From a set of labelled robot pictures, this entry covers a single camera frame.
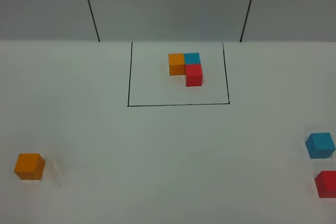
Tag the orange template block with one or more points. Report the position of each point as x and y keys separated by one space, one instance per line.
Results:
x=176 y=64

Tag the red template block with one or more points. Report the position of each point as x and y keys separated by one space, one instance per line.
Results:
x=194 y=75

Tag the blue template block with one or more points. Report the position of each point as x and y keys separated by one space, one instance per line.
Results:
x=192 y=58

